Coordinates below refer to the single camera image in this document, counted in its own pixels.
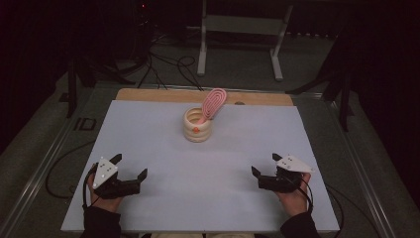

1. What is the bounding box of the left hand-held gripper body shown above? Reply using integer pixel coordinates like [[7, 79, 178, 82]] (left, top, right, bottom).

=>
[[88, 157, 142, 200]]

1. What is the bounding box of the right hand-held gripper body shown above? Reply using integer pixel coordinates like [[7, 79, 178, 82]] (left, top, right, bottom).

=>
[[258, 154, 315, 194]]

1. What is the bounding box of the cream duck cup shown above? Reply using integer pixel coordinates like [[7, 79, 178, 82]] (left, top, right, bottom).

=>
[[182, 106, 213, 144]]

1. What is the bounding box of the pink slotted plate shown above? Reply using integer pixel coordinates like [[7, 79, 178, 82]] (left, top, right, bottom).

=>
[[197, 87, 228, 125]]

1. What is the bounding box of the person's left hand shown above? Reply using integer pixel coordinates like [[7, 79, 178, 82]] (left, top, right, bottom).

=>
[[87, 182, 124, 213]]

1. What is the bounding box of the person's right hand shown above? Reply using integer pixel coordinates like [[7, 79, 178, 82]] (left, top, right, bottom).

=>
[[276, 174, 313, 217]]

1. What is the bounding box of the black tripod stand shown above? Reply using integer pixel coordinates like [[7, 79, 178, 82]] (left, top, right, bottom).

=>
[[286, 29, 356, 133], [65, 49, 137, 119]]

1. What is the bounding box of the grey metal stand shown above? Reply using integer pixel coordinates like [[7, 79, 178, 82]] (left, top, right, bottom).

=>
[[196, 0, 294, 82]]

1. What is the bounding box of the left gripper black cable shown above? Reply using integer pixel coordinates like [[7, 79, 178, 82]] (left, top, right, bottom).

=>
[[81, 163, 100, 210]]

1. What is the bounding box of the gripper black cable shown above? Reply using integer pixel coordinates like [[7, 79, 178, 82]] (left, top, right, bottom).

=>
[[81, 163, 100, 210], [289, 174, 315, 215]]

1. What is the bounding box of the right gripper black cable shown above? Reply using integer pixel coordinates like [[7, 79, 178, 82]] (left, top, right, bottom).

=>
[[289, 174, 315, 215]]

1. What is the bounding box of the black floor cable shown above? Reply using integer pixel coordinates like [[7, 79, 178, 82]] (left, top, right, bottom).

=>
[[137, 33, 169, 90], [325, 182, 346, 238], [45, 140, 97, 200], [176, 55, 204, 92]]

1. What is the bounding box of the metal floor rail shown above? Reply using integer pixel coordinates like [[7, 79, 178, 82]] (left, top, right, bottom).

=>
[[0, 87, 98, 238], [325, 95, 395, 238]]

